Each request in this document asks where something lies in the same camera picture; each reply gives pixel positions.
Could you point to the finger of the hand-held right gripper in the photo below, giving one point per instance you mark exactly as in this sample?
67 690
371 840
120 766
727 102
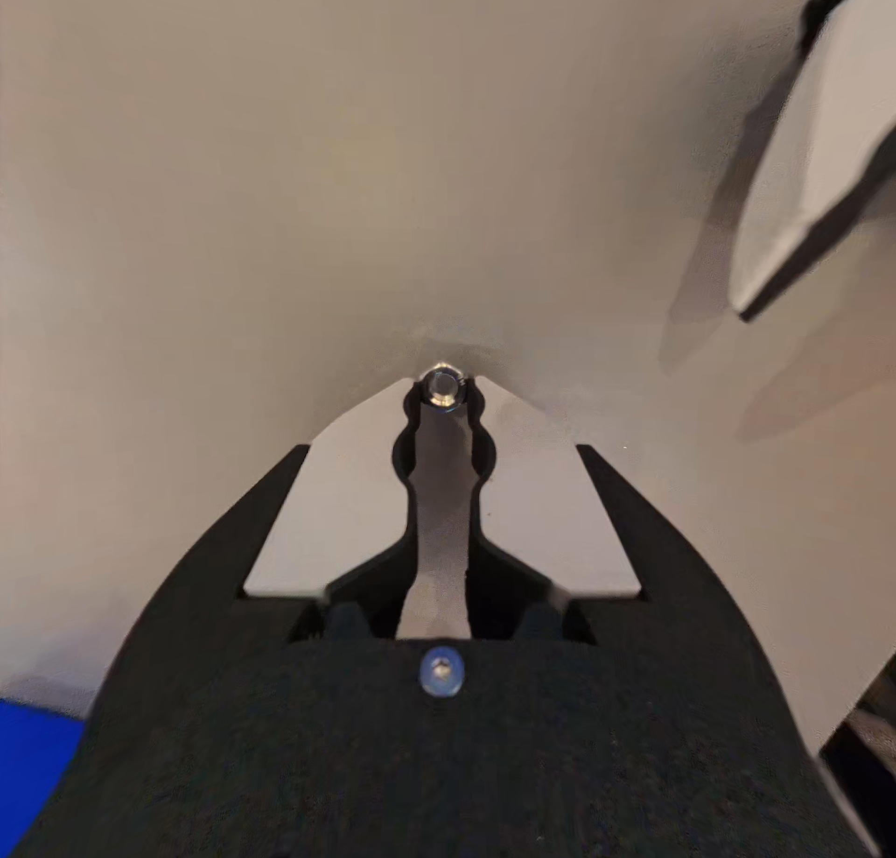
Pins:
826 137

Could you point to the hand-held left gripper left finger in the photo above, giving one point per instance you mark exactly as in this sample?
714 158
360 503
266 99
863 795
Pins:
336 522

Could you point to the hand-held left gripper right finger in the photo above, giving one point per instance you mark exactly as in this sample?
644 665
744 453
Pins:
553 522

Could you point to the thick silver bolt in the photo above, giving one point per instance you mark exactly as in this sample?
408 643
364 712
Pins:
443 389

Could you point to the blue plastic bin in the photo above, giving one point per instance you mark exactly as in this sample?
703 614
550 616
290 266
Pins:
35 781

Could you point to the grey desk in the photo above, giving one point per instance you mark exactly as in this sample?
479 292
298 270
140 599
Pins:
280 172

